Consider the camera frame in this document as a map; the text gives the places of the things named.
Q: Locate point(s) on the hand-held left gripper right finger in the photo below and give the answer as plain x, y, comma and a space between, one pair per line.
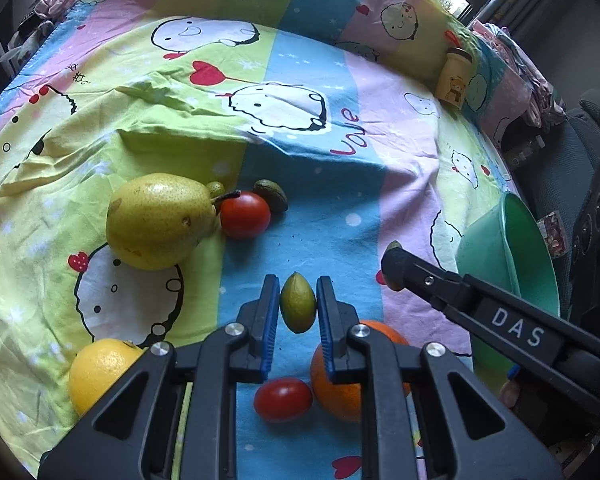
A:
326, 332

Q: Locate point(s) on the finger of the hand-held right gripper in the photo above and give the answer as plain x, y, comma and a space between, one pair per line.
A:
410, 270

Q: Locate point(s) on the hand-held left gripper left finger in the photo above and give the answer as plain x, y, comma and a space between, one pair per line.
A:
269, 332

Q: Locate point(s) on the green olive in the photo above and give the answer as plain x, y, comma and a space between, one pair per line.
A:
297, 302

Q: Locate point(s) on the small red tomato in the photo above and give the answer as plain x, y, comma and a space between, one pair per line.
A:
282, 400

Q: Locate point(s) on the orange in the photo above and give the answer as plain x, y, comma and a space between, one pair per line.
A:
340, 400

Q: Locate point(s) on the green plastic bowl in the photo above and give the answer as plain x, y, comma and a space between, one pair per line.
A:
500, 255

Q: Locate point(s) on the yellow lemon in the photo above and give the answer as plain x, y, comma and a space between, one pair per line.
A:
100, 372

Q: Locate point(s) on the clear snack packet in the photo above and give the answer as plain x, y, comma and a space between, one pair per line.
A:
554, 235

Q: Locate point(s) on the red tomato with stem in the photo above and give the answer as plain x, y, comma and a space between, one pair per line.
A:
245, 215

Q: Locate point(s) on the dark brown-green olive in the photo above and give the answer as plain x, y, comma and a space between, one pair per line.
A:
272, 194

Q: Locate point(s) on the small green fruit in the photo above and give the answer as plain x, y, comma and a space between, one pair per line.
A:
214, 189

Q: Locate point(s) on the green pear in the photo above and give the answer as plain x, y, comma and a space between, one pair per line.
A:
155, 220

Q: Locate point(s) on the dark drink bottle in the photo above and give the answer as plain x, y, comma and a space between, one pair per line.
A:
526, 151

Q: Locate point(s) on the dark grey sofa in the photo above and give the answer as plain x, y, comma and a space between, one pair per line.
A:
570, 160

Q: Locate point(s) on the colourful cartoon printed blanket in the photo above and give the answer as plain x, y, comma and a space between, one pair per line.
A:
300, 125

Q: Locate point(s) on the yellow bottle with bear print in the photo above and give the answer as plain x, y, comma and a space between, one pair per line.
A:
454, 80

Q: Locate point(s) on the pink clothes pile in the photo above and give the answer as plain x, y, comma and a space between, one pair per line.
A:
525, 75

